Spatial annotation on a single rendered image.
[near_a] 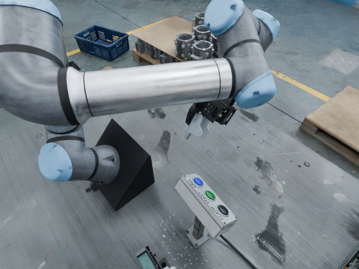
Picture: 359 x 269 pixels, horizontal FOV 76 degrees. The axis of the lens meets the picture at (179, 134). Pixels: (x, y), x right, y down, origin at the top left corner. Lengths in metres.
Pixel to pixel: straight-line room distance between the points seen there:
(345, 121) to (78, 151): 2.27
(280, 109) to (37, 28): 2.41
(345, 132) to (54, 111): 2.33
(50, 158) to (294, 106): 2.41
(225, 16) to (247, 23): 0.04
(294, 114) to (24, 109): 2.47
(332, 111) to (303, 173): 1.57
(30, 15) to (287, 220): 0.93
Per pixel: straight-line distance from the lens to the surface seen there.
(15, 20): 0.47
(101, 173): 0.86
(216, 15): 0.49
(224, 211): 0.61
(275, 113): 2.58
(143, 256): 0.74
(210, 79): 0.40
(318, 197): 1.07
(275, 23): 0.59
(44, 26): 0.47
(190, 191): 0.63
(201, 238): 0.86
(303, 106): 2.79
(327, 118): 2.51
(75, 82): 0.39
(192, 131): 0.63
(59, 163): 0.77
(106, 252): 0.89
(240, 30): 0.48
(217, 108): 0.59
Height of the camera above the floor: 1.63
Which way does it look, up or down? 48 degrees down
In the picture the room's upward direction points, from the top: straight up
